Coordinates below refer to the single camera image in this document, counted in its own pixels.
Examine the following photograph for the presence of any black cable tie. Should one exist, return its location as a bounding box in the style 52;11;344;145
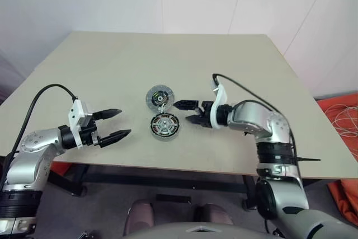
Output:
295;156;322;163

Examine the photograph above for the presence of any maroon rounded shape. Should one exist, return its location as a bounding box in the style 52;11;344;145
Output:
194;204;234;226
124;199;156;236

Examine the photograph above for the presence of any white coiled cable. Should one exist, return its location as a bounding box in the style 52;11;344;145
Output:
326;101;358;150

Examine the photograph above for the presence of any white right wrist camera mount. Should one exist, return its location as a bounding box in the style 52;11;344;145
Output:
209;81;228;129

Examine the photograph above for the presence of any round silver motor end cap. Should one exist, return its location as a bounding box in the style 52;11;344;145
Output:
145;84;174;111

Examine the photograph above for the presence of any spoked silver rotor disc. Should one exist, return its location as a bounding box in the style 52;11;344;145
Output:
152;113;178;135

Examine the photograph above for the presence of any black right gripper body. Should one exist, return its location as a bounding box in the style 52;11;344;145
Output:
195;100;215;128

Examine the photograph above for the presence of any orange cloth under table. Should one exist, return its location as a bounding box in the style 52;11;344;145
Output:
51;162;71;177

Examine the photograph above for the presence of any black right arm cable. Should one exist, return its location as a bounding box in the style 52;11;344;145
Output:
211;73;303;178

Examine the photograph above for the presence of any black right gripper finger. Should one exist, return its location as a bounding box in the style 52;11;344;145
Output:
185;114;208;127
173;99;200;111

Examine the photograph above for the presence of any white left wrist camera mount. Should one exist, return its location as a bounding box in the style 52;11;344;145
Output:
68;99;95;149

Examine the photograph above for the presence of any orange beanbag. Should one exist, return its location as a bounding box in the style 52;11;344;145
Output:
317;90;358;224

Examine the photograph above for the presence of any grey robot torso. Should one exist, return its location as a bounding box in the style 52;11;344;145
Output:
123;221;280;239

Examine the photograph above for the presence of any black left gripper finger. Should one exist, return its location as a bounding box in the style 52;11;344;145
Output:
98;129;132;149
92;107;123;121

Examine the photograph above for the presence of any black metal table frame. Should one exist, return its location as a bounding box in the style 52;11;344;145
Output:
46;163;258;212

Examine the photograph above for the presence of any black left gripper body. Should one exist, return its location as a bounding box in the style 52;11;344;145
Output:
78;120;102;147

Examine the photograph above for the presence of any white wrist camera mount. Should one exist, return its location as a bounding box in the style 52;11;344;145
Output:
68;99;95;149
209;81;228;129

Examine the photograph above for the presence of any silver motor stator housing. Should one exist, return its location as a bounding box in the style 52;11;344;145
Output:
150;111;180;140

